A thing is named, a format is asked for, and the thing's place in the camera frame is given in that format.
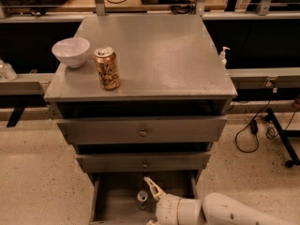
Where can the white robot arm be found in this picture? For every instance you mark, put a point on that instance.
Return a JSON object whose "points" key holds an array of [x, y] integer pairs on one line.
{"points": [[213, 209]]}

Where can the grey bottom drawer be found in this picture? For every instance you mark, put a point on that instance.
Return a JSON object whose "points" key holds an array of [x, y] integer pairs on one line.
{"points": [[115, 195]]}

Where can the grey top drawer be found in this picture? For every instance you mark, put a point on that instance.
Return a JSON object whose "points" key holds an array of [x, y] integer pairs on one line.
{"points": [[143, 129]]}

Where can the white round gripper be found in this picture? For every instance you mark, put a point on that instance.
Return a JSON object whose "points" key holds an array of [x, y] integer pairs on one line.
{"points": [[166, 208]]}

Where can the grey middle drawer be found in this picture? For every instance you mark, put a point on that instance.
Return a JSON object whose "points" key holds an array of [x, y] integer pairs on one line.
{"points": [[143, 162]]}

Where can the grey drawer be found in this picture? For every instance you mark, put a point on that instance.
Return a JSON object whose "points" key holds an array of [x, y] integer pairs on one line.
{"points": [[143, 162], [143, 129], [115, 195]]}

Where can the grey wooden drawer cabinet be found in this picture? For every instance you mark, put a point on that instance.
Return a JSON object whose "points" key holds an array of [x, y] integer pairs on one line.
{"points": [[168, 66]]}

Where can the white ceramic bowl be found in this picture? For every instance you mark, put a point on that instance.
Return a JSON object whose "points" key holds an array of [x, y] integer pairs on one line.
{"points": [[71, 51]]}

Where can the black stand leg with wheel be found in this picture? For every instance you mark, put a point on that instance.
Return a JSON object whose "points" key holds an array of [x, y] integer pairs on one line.
{"points": [[285, 136]]}

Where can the white pump dispenser bottle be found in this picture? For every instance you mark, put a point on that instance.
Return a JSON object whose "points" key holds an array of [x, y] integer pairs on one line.
{"points": [[222, 55]]}

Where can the gold patterned drink can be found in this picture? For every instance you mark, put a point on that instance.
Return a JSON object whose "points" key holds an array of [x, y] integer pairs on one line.
{"points": [[107, 69]]}

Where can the silver redbull can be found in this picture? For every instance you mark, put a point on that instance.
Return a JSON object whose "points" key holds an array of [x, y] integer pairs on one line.
{"points": [[142, 199]]}

